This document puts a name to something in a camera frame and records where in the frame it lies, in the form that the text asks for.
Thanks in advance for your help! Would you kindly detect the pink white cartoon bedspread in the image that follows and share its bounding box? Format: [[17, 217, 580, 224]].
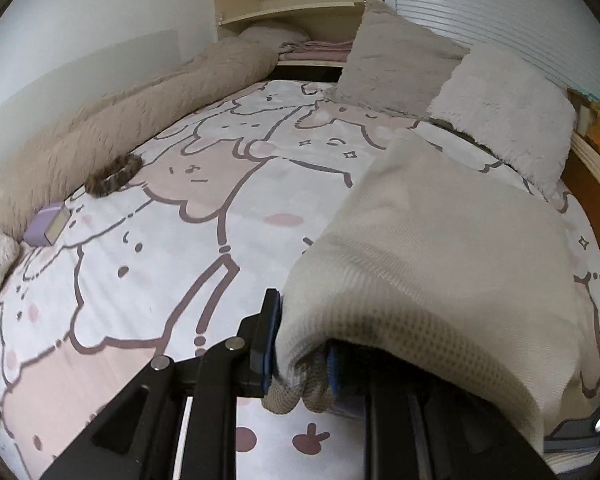
[[0, 78, 600, 480]]

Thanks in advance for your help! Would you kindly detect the long beige body pillow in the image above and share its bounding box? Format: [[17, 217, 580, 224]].
[[0, 37, 278, 240]]

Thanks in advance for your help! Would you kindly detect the cream fluffy pillow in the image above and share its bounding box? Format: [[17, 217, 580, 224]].
[[428, 44, 577, 198]]

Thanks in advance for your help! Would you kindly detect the brown furry scrunchie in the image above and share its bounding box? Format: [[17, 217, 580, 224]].
[[84, 154, 144, 198]]

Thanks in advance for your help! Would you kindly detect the small purple box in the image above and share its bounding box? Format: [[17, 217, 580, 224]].
[[23, 202, 71, 247]]

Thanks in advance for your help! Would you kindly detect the grey fluffy pillow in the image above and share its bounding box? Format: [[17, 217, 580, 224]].
[[328, 0, 468, 119]]

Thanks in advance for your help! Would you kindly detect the beige waffle knit garment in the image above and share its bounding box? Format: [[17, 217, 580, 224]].
[[263, 130, 585, 450]]

